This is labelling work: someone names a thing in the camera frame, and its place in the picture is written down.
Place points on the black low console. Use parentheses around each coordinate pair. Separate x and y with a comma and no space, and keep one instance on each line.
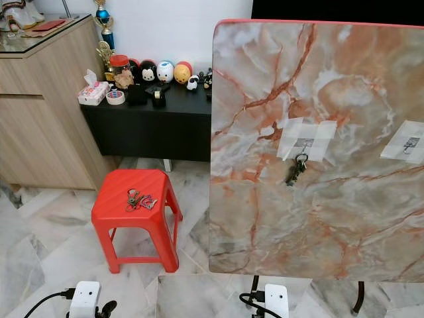
(146,132)

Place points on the red packet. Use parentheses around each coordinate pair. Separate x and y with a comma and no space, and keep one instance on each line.
(50,25)

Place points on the small gold trophy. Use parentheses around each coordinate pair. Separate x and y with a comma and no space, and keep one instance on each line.
(105,54)

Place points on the yellow red bear plush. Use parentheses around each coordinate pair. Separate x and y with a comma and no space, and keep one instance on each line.
(183,73)

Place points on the white porcelain figurine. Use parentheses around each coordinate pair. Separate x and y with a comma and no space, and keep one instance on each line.
(20,12)

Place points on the pink white tissue box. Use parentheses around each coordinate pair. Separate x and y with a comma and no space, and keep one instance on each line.
(93,94)

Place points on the clear adhesive hook patch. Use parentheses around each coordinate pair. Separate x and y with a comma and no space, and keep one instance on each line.
(404,142)
(295,132)

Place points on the small panda figure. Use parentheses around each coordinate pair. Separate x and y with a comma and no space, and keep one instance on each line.
(192,83)

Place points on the white tape roll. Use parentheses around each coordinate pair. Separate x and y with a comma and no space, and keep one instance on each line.
(114,98)

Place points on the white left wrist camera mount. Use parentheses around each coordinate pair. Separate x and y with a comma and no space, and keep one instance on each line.
(85,299)

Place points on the black pouch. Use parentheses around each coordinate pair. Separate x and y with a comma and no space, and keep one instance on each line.
(136,95)

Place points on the marble pattern folding table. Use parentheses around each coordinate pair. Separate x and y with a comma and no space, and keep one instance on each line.
(305,225)

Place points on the small black figure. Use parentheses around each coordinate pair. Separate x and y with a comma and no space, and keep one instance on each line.
(205,79)

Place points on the white blue plush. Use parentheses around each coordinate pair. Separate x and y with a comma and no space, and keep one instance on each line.
(165,71)

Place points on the red plastic stool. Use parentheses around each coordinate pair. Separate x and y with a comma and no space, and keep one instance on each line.
(139,179)

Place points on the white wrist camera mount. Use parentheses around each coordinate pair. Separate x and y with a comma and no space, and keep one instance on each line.
(85,299)
(276,303)

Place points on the dark key bunch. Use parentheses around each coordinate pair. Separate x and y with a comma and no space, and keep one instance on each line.
(296,169)

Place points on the colourful key bunch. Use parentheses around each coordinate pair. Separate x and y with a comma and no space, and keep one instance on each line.
(140,200)

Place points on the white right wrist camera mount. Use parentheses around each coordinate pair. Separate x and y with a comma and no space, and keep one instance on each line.
(276,303)

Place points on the blue gold trophy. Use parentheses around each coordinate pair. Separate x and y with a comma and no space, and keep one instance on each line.
(104,18)

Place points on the black tape dispenser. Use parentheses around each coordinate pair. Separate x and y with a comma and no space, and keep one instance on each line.
(158,95)

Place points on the red lid glass jar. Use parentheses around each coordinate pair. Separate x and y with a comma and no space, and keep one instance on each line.
(120,71)

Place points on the black mouse plush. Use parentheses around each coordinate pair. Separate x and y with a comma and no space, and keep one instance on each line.
(148,72)

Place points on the light wood cabinet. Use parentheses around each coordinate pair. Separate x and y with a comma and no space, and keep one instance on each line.
(40,132)

